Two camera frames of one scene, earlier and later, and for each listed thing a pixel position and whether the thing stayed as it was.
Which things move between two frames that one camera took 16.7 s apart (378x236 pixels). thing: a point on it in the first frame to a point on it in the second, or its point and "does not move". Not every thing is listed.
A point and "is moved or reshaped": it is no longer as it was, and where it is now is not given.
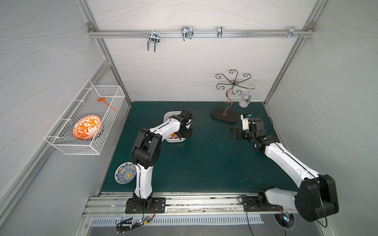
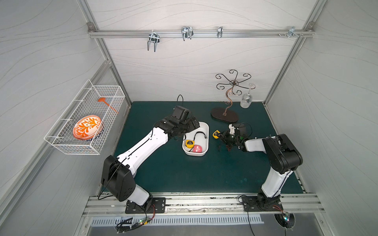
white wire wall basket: [86, 125] does not move
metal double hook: [154, 38] does not move
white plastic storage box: [167, 114] is moved or reshaped
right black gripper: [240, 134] to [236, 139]
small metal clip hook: [219, 33] does not move
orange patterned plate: [87, 127] does not move
